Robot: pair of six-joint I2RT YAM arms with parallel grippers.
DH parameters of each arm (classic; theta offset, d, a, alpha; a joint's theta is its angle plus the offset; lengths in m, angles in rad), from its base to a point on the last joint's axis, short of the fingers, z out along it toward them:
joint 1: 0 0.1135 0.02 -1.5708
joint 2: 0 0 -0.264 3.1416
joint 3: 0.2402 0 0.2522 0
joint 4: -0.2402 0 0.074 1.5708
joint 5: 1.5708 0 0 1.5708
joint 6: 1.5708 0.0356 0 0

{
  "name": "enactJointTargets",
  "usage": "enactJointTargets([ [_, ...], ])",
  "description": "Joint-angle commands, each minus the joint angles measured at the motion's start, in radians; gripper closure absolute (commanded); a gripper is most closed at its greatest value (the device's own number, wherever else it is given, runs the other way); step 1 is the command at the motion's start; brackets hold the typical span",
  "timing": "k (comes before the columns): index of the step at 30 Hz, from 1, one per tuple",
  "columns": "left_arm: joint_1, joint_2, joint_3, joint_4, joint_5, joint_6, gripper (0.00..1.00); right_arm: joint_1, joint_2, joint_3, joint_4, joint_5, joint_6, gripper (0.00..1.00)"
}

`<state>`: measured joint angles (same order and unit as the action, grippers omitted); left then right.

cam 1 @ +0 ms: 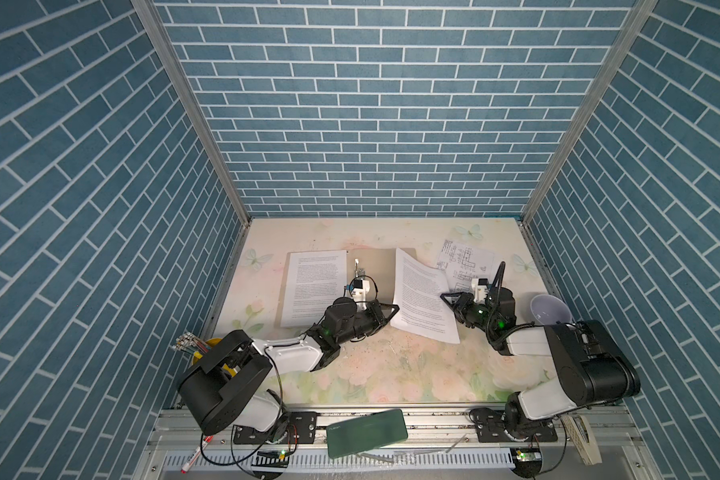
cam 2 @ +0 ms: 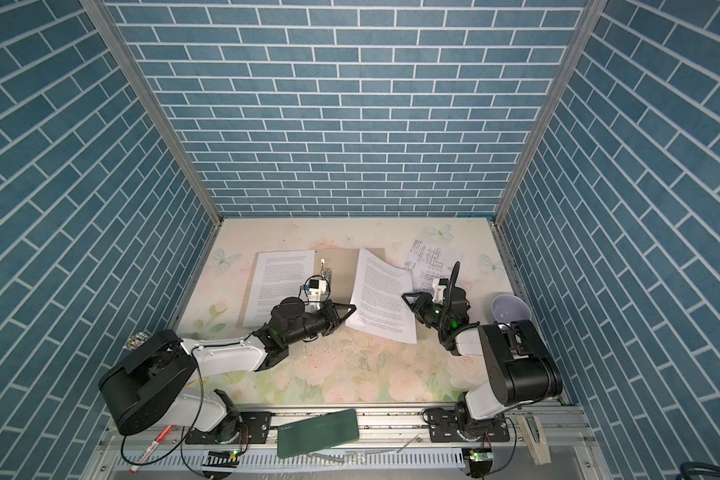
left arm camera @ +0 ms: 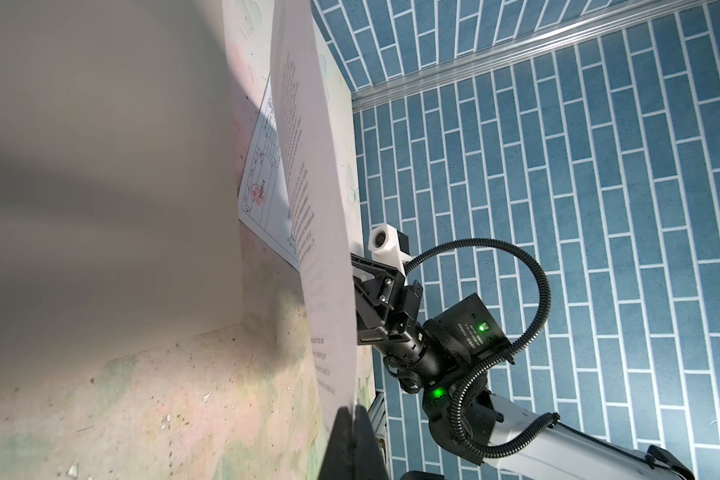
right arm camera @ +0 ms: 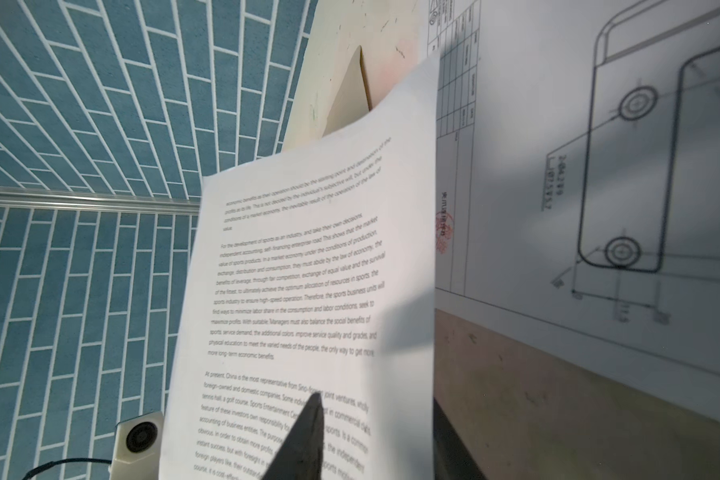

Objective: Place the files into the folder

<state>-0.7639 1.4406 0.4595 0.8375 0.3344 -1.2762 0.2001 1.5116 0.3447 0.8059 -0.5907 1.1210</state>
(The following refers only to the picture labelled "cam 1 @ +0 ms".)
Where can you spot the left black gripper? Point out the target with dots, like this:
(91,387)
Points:
(381,321)

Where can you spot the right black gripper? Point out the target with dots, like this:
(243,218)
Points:
(459,305)

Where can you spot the printed text sheet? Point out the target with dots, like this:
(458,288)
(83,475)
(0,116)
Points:
(417,293)
(313,280)

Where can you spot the beige paper folder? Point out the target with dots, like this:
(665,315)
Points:
(379,267)

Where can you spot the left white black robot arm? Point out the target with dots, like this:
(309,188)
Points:
(220,389)

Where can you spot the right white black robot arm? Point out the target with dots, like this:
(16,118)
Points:
(590,367)

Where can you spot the metal folder clip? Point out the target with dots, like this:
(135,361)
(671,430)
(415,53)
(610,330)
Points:
(358,282)

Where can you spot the technical drawing sheet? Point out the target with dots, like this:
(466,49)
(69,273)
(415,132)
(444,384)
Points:
(462,263)

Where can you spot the green phone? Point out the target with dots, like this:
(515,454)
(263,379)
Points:
(365,433)

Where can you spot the coloured pencils bundle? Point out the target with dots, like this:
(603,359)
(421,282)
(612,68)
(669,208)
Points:
(190,344)

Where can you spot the red white marker pen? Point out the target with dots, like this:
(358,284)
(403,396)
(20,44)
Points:
(192,460)

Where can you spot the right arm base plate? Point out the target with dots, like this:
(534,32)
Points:
(494,426)

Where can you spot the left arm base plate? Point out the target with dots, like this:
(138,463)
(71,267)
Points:
(291,427)

